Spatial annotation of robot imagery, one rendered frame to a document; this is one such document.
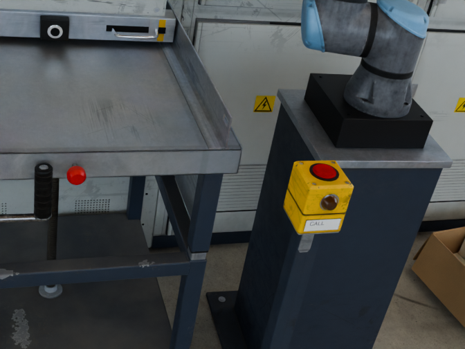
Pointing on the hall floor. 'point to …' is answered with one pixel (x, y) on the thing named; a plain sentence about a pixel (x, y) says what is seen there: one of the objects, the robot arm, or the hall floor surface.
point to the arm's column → (333, 251)
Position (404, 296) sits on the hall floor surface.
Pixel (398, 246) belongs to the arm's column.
